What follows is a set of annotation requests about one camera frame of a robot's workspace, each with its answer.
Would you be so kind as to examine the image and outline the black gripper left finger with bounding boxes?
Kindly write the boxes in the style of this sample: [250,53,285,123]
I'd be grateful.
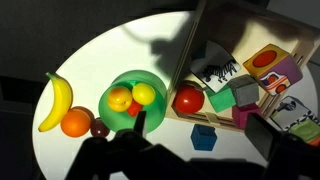
[133,110,148,138]

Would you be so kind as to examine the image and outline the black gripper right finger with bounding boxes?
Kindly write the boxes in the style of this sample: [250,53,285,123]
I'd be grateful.
[244,112,284,163]

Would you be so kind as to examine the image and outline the orange toy fruit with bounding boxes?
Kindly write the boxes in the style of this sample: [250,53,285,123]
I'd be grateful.
[60,105,95,139]

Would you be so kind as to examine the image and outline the green plastic bowl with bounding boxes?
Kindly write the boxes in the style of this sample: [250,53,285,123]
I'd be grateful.
[97,69,168,134]

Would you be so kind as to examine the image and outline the yellow toy lemon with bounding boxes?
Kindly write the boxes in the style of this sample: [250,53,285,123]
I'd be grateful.
[131,82,157,106]

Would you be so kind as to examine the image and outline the yellow orange toy peach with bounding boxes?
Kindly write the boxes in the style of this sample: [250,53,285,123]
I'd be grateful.
[107,85,134,113]

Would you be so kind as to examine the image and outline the dark red toy plum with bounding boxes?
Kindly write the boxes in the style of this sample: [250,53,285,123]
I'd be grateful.
[90,117,111,139]

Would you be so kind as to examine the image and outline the red toy apple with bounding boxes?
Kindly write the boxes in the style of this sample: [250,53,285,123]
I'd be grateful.
[172,83,206,115]

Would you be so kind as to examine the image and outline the yellow toy banana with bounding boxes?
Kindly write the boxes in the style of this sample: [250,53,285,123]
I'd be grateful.
[37,71,74,133]

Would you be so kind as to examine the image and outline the small magenta cube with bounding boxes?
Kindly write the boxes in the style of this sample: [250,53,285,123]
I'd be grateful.
[231,102,263,130]

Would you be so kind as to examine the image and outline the lime green soft block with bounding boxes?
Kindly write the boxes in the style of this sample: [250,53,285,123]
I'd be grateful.
[289,118,320,144]

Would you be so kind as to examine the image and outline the small grey cube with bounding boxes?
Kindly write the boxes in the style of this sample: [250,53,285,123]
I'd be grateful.
[227,74,260,108]

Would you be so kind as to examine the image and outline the small green cube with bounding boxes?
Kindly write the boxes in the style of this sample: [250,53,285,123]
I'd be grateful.
[205,84,237,114]

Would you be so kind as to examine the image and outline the small blue cube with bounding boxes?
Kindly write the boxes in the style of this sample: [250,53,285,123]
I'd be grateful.
[190,123,218,152]

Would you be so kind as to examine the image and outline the large purple orange picture block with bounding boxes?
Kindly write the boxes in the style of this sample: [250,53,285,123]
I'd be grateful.
[242,43,304,97]

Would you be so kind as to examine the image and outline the black white zebra block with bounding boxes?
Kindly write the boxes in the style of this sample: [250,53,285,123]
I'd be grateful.
[189,40,242,94]

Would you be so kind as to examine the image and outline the wooden slatted crate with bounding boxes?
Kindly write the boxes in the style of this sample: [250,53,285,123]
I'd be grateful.
[165,0,320,133]

